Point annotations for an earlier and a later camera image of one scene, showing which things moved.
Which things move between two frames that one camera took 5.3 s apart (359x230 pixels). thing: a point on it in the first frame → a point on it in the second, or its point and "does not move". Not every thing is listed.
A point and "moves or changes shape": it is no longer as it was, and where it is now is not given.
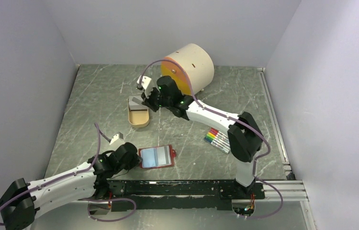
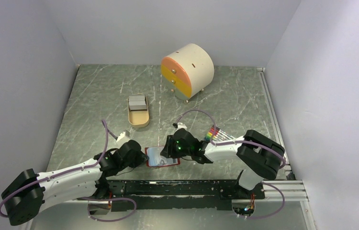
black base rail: (146, 195) does not move
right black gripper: (147, 101) → (168, 151)
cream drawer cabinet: (192, 67) does not move
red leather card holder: (157, 156) moves or changes shape
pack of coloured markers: (218, 139) does not move
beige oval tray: (138, 118) does not move
